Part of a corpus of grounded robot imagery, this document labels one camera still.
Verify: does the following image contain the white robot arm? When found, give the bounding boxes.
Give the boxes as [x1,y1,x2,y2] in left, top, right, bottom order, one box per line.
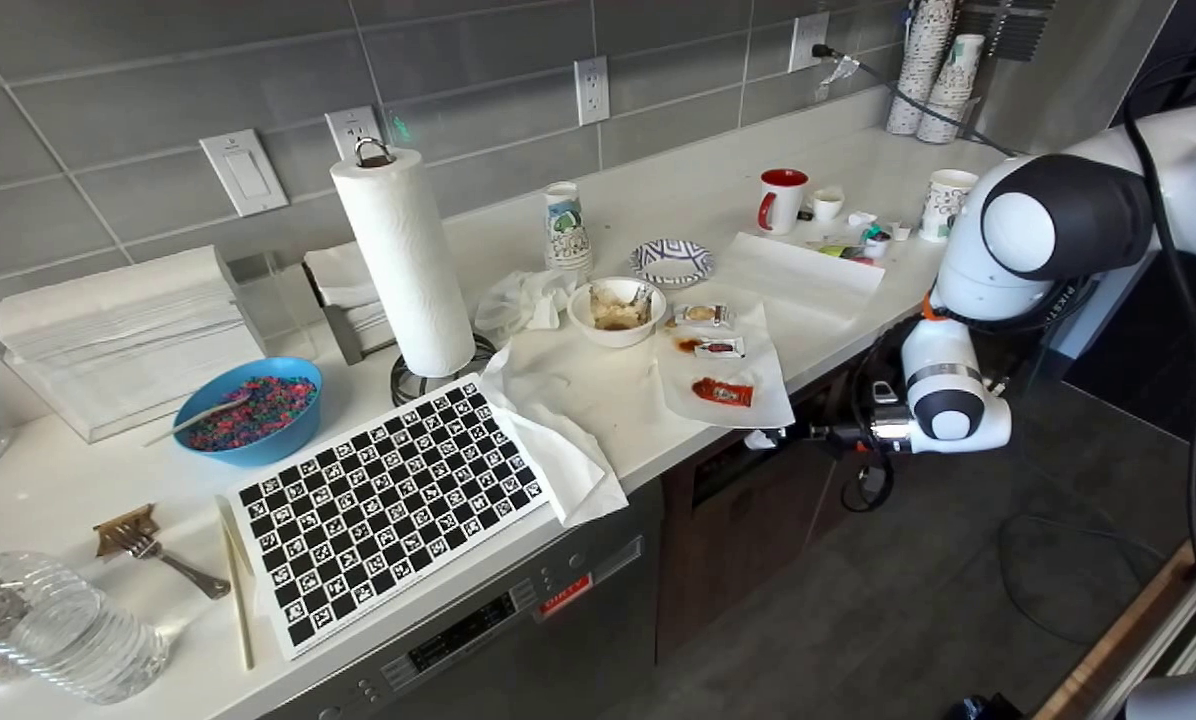
[869,103,1196,453]

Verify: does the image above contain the stainless dishwasher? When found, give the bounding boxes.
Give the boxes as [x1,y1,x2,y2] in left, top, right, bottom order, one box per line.
[262,490,663,720]

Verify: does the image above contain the white bowl with food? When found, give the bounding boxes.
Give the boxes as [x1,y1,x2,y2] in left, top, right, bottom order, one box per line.
[568,275,669,348]

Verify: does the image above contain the crumpled plastic wrap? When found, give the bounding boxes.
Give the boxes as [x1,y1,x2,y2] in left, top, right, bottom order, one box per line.
[473,273,568,345]

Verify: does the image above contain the white napkin with ketchup packets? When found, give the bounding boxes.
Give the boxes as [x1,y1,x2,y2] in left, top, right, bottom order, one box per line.
[651,296,792,427]

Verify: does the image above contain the red ketchup packet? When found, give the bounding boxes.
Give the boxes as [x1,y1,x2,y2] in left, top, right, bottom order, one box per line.
[690,378,754,407]

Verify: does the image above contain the dark wood cabinet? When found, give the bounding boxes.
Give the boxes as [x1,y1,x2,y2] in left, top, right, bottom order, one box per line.
[651,332,947,664]

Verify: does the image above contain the white red mug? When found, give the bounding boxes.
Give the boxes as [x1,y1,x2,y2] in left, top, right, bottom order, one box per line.
[754,169,806,235]

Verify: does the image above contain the white paper towel roll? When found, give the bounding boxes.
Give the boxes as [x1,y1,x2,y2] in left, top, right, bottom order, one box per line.
[331,139,475,378]

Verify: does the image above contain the black white checkerboard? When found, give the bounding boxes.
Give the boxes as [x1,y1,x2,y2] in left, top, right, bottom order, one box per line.
[237,380,543,653]

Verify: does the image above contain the napkin holder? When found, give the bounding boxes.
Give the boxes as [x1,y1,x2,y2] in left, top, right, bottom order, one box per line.
[305,244,393,363]

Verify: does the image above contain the small white cup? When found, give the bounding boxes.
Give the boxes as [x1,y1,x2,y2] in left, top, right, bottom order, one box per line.
[811,189,842,226]

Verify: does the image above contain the white pod green lid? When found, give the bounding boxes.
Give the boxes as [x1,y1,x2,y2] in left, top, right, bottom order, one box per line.
[861,226,892,260]

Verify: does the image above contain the blue bowl with food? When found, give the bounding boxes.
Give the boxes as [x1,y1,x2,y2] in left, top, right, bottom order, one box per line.
[172,355,323,468]

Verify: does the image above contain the patterned cup near edge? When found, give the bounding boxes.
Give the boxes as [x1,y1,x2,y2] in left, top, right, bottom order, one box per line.
[921,169,975,242]

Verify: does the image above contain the wooden chopstick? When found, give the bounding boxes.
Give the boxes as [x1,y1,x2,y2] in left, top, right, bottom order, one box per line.
[218,517,255,674]

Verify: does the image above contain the metal fork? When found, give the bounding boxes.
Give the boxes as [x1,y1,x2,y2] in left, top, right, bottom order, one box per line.
[127,536,233,599]

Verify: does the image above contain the stacked paper cups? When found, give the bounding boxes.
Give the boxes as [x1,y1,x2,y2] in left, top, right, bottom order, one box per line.
[888,0,984,146]

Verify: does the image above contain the stack of white napkins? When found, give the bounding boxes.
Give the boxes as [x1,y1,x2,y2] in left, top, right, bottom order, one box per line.
[0,250,262,440]

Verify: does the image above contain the white wall outlet middle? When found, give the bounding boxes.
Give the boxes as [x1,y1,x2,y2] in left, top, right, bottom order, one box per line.
[570,56,609,125]

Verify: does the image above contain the white wall outlet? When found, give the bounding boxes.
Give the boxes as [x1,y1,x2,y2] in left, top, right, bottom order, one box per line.
[570,56,609,125]
[323,108,378,160]

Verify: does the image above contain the white light switch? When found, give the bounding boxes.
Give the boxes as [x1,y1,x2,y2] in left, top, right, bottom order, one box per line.
[201,130,288,217]

